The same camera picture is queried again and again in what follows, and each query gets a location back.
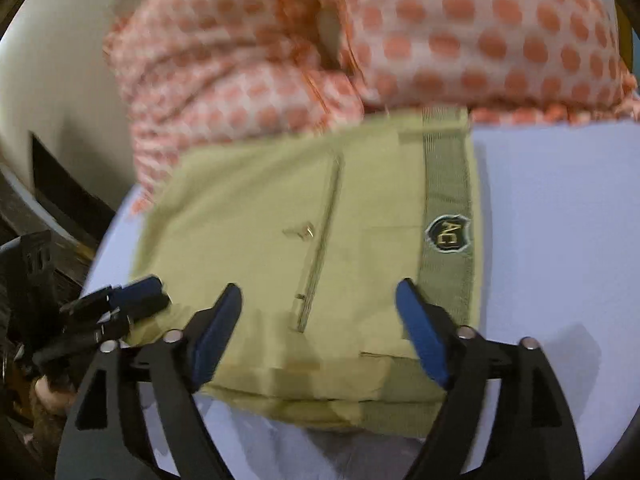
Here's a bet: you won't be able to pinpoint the person's left hand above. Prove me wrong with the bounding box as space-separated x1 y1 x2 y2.
31 376 77 411

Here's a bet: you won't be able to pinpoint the khaki pants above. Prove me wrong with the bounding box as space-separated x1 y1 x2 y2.
120 109 485 439

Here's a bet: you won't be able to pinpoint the orange polka dot cloth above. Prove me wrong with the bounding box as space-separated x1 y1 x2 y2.
102 0 368 213

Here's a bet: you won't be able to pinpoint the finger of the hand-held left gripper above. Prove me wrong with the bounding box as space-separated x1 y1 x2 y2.
32 296 172 368
60 275 167 317

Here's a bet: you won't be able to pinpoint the dark wooden furniture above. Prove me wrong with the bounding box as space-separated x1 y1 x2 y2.
0 130 118 286

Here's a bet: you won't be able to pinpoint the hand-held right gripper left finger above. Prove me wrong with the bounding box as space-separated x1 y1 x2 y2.
54 282 244 480

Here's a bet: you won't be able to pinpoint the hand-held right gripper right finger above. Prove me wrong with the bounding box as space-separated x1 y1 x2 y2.
395 277 586 480

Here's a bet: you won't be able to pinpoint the large orange dotted pillow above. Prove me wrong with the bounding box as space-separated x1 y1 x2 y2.
302 0 640 127

